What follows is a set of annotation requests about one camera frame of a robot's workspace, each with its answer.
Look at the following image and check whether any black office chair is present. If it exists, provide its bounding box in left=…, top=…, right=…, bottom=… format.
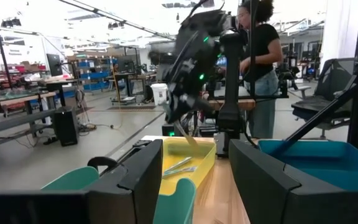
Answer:
left=291, top=57, right=357, bottom=140

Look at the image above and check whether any black frame clamp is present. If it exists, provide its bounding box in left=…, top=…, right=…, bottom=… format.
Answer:
left=87, top=156, right=120, bottom=177

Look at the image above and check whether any green plastic bin with slot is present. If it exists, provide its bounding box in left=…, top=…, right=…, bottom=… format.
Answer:
left=40, top=166, right=198, bottom=224

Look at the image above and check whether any silver cutlery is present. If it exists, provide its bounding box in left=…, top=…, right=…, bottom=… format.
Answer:
left=163, top=156, right=194, bottom=174

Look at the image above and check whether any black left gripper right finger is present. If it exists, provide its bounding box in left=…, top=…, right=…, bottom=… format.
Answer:
left=228, top=139, right=358, bottom=224

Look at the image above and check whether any teal patterned handle cutlery piece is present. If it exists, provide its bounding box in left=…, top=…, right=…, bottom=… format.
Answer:
left=162, top=166, right=198, bottom=179
left=173, top=120, right=201, bottom=147

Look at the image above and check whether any grey workbench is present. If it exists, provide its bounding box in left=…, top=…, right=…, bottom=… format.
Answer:
left=0, top=90, right=74, bottom=174

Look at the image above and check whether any blue storage shelving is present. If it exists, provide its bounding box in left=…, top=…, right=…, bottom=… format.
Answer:
left=76, top=57, right=111, bottom=93

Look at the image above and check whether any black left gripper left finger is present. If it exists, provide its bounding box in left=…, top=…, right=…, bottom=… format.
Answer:
left=0, top=139, right=164, bottom=224

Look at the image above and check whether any wooden work table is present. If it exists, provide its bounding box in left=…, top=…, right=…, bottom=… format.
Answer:
left=208, top=85, right=257, bottom=112

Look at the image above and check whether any blue rectangular plastic bin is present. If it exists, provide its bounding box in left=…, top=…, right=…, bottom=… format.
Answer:
left=258, top=139, right=358, bottom=191

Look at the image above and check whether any person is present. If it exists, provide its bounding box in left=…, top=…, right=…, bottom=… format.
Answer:
left=237, top=0, right=285, bottom=140

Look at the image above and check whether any yellow translucent plastic tray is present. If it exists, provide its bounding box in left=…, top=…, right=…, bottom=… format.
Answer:
left=158, top=136, right=218, bottom=197

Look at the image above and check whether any black computer monitor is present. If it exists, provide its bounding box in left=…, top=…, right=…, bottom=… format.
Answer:
left=45, top=53, right=63, bottom=77

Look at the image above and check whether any white plastic bucket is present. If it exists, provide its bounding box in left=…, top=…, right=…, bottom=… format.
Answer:
left=150, top=83, right=169, bottom=106

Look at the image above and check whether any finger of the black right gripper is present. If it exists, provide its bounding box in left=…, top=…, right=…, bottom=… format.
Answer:
left=182, top=106, right=199, bottom=123
left=165, top=106, right=183, bottom=124

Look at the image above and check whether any black workstation table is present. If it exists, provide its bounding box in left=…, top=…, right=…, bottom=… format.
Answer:
left=106, top=73, right=157, bottom=105

